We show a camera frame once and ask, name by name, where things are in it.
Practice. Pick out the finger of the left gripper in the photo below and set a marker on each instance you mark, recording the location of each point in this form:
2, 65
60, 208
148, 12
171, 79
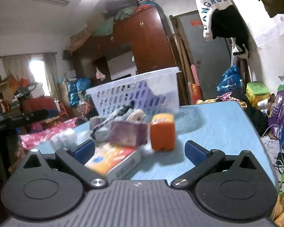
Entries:
9, 125

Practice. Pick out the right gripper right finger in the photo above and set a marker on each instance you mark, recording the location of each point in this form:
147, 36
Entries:
204, 161

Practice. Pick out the brown wooden wardrobe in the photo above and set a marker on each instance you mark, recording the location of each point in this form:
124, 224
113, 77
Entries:
146, 34

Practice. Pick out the purple tissue pack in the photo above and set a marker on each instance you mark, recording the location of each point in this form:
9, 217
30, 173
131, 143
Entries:
146, 99

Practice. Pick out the clear plastic wrapped bundle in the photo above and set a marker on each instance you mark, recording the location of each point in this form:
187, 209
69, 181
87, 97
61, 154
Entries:
102, 134

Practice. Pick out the blue plastic bag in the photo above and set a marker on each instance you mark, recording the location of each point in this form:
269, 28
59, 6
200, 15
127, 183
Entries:
231, 81

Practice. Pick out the grey door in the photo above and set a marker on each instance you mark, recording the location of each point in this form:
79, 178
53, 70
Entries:
211, 58

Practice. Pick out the white orange medicine box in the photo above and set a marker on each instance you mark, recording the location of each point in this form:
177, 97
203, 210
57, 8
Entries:
114, 161

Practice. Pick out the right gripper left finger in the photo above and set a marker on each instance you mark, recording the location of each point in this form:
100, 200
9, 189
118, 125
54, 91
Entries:
74, 160

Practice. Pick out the green yellow box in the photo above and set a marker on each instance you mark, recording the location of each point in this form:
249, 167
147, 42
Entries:
255, 92

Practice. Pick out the purple soap packet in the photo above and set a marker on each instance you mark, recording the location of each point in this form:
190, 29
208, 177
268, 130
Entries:
128, 133

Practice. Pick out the window curtains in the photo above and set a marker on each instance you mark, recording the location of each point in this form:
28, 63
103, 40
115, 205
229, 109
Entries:
33, 67

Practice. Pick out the white plastic basket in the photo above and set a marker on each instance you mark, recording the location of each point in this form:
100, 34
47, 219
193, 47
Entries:
154, 92

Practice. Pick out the orange bottle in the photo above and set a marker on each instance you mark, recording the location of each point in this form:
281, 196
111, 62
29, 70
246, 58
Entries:
162, 132

